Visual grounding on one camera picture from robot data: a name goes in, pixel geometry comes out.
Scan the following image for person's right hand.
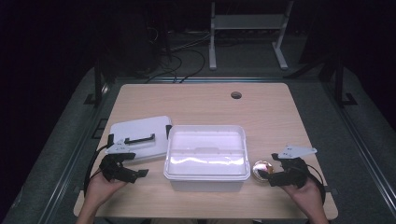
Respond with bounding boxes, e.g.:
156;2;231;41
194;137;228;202
281;176;327;217

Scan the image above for person's left hand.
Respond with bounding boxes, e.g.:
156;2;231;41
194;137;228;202
84;172;127;209

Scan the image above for white lid with black handle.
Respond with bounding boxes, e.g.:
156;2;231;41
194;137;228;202
106;115;174;163

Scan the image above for right hand-held gripper black cable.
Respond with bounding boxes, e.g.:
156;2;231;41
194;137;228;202
305;162;327;205

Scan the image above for black metal stand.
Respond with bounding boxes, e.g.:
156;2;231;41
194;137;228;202
332;57;360;109
83;57;110;107

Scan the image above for white metal stand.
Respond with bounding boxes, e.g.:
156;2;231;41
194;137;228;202
208;0;295;71

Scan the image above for shiny gold round object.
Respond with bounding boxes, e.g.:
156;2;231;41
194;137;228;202
251;160;276;183

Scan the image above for left hand-held gripper black cable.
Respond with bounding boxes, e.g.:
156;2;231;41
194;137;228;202
82;133;115;198

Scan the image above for black floor cables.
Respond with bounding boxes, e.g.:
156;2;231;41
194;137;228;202
145;27;213;85

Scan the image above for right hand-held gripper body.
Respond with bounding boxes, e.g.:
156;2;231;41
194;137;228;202
276;144;318;189

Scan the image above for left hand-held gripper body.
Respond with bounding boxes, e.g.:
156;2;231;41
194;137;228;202
98;139;138;184

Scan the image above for white plastic storage box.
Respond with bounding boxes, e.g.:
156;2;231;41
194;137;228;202
163;124;252;193

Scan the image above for hand-held gripper black cable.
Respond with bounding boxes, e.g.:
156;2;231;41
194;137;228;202
305;162;327;205
82;133;115;198

